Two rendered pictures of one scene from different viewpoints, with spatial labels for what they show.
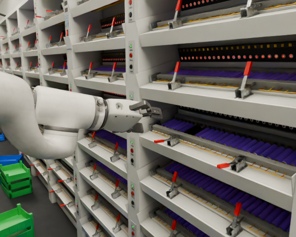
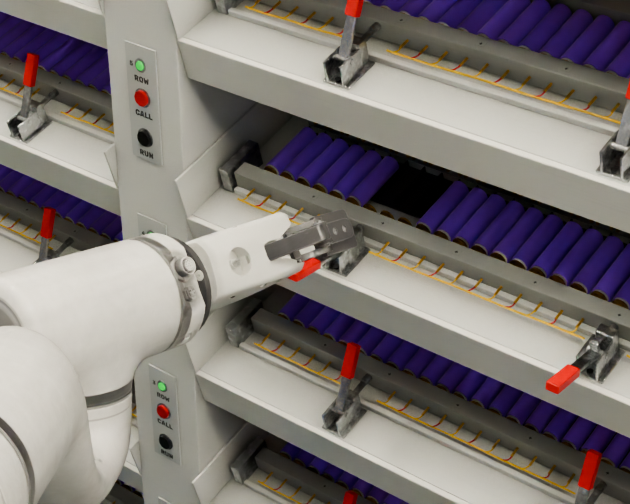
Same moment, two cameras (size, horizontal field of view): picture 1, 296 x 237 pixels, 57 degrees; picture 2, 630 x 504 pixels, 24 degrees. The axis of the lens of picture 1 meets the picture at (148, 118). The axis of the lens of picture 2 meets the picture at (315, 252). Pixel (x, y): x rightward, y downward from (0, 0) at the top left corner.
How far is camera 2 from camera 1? 56 cm
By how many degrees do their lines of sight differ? 25
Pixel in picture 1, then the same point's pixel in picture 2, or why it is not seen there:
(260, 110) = not seen: outside the picture
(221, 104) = (549, 182)
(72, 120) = (125, 361)
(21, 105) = (77, 430)
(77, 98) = (128, 288)
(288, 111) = not seen: outside the picture
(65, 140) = (114, 431)
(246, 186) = (628, 422)
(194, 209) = (437, 470)
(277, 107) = not seen: outside the picture
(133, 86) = (148, 29)
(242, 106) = (622, 204)
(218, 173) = (531, 378)
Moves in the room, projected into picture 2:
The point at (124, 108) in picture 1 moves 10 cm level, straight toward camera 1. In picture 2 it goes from (255, 262) to (306, 335)
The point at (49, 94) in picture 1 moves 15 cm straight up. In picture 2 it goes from (58, 312) to (34, 96)
